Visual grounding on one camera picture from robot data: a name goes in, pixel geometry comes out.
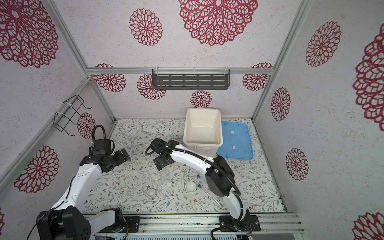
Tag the dark grey wall shelf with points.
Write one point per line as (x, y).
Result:
(191, 80)

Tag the black wire wall rack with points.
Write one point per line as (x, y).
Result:
(63, 119)

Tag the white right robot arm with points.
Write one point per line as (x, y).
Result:
(220, 180)

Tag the white plastic storage bin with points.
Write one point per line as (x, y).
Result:
(203, 131)

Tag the large white porcelain bowl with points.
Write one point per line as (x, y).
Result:
(191, 186)

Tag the blue capped test tube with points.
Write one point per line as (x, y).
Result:
(206, 192)

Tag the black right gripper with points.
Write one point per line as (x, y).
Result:
(159, 163)

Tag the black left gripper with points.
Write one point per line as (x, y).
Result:
(121, 158)

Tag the white pestle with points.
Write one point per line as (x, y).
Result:
(182, 180)

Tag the blue plastic lid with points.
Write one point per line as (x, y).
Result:
(237, 142)

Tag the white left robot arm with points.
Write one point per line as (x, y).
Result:
(65, 220)

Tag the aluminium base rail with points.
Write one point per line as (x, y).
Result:
(203, 223)

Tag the aluminium frame corner post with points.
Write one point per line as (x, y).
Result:
(293, 33)

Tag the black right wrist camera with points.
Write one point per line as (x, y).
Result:
(156, 144)

